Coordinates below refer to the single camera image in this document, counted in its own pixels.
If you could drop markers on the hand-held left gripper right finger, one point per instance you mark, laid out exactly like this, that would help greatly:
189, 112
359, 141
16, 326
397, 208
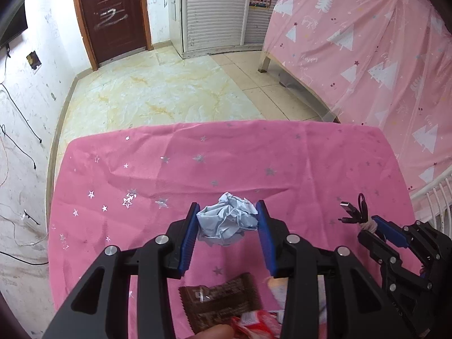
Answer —
265, 233

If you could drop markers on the white paper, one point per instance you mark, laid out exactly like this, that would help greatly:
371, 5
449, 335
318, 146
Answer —
226, 219

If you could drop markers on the brown snack wrapper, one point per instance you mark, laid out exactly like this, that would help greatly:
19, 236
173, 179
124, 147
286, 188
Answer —
219, 296

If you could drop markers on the dark brown door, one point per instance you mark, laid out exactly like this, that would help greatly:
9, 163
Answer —
113, 14

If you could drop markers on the red snack packet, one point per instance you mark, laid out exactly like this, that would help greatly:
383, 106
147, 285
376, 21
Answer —
254, 321

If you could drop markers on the pink tree-print curtain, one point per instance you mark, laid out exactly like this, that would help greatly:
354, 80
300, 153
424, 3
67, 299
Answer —
370, 42

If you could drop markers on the pale peach wrapper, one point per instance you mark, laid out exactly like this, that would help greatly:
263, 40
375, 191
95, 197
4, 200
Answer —
279, 285

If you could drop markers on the white louvered wardrobe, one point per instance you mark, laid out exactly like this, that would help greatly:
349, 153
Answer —
212, 10

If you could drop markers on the tan rounded object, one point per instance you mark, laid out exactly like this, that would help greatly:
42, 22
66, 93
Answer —
215, 332

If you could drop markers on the black wall television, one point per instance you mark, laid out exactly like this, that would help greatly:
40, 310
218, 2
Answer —
14, 28

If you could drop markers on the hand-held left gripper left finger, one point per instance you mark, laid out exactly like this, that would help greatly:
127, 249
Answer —
189, 233

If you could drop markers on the wooden bed frame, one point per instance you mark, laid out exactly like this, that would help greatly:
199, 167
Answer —
265, 61

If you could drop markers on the pink star tablecloth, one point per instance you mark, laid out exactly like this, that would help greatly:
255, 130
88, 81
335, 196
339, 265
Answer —
212, 155

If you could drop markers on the dark wall socket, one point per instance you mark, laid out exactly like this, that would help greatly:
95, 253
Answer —
34, 60

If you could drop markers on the white metal rack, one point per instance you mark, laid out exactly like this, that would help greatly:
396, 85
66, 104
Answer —
436, 197

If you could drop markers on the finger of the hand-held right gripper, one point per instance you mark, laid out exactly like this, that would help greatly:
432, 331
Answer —
390, 228
376, 244

